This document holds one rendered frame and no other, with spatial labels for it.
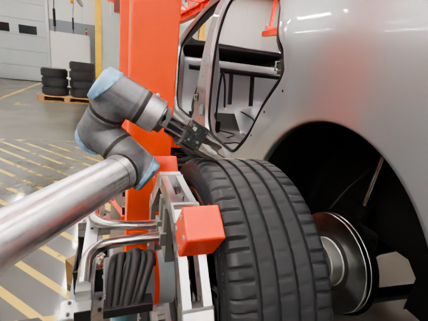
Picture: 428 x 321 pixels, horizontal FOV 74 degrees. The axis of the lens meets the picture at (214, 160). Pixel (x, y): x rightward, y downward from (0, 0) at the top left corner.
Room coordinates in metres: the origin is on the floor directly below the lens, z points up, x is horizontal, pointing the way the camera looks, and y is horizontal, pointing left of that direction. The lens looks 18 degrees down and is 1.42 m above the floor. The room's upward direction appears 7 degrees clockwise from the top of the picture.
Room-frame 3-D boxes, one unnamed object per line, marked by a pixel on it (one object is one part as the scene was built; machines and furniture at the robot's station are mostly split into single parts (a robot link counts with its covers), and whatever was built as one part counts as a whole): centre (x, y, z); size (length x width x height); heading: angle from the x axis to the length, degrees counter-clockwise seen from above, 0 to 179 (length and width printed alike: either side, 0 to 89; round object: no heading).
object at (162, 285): (0.64, 0.15, 0.85); 0.21 x 0.14 x 0.14; 111
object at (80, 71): (8.17, 4.34, 0.55); 1.40 x 0.80 x 1.09; 108
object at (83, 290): (0.52, 0.16, 1.03); 0.19 x 0.18 x 0.11; 111
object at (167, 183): (0.66, 0.08, 0.85); 0.54 x 0.07 x 0.54; 21
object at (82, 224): (0.75, 0.34, 0.93); 0.09 x 0.05 x 0.05; 111
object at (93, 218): (0.71, 0.23, 1.03); 0.19 x 0.18 x 0.11; 111
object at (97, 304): (0.43, 0.22, 0.93); 0.09 x 0.05 x 0.05; 111
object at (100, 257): (1.05, 0.48, 0.51); 0.20 x 0.14 x 0.13; 20
